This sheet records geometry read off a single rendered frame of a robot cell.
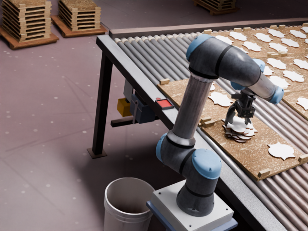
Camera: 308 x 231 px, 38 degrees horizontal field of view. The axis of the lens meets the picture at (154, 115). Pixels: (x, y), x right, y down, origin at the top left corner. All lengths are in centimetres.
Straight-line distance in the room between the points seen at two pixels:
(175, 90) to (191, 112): 84
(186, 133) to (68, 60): 305
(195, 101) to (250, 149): 63
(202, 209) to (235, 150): 48
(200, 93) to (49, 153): 196
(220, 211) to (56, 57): 316
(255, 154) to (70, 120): 196
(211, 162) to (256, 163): 47
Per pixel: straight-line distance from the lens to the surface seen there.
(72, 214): 297
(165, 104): 236
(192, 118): 166
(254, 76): 158
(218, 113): 237
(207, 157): 169
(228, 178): 201
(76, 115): 381
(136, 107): 254
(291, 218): 195
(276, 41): 345
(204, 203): 175
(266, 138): 230
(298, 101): 271
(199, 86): 161
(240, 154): 213
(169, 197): 182
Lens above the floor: 217
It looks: 33 degrees down
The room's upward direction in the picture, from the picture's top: 11 degrees clockwise
